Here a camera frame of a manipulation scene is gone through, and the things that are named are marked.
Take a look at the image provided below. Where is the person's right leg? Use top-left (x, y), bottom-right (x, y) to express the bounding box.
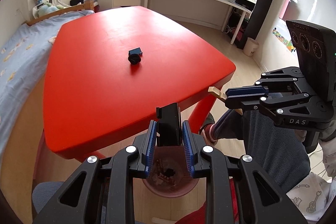
top-left (214, 109), bottom-right (311, 194)

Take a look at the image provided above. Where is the red cloth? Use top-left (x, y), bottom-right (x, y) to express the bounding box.
top-left (175, 210), bottom-right (208, 224)

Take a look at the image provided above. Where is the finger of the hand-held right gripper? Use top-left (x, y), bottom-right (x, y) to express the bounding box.
top-left (224, 93), bottom-right (322, 122)
top-left (226, 67), bottom-right (306, 98)

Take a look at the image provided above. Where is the black plastic block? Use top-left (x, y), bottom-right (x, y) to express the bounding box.
top-left (156, 103), bottom-right (182, 147)

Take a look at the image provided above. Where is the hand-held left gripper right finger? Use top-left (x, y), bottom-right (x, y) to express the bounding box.
top-left (182, 120), bottom-right (307, 224)

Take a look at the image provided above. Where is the person's leg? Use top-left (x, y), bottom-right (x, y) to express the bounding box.
top-left (32, 181), bottom-right (66, 222)
top-left (214, 109), bottom-right (311, 194)

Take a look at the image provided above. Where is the pink wall board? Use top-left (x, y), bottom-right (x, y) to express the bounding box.
top-left (279, 0), bottom-right (298, 21)

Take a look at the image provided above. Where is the wooden clothespin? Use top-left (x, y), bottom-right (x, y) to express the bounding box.
top-left (208, 86), bottom-right (243, 116)

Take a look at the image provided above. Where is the person's left leg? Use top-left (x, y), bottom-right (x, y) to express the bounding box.
top-left (32, 181), bottom-right (66, 222)

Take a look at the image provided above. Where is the white wastebasket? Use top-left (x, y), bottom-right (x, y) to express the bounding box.
top-left (243, 38), bottom-right (260, 57)

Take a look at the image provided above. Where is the pink plastic bin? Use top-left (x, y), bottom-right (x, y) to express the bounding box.
top-left (143, 145), bottom-right (200, 198)

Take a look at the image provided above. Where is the bed with blue sheet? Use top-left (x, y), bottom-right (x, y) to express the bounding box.
top-left (0, 1), bottom-right (95, 161)

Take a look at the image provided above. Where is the pale blue plush toy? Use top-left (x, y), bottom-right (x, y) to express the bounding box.
top-left (38, 2), bottom-right (67, 17)

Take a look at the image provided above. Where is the colourful wall poster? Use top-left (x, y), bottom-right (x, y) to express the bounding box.
top-left (272, 27), bottom-right (297, 54)

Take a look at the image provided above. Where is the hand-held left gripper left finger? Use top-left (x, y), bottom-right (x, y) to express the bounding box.
top-left (33, 120), bottom-right (158, 224)

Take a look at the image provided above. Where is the person's right shoe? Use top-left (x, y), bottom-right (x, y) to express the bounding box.
top-left (198, 112), bottom-right (218, 146)

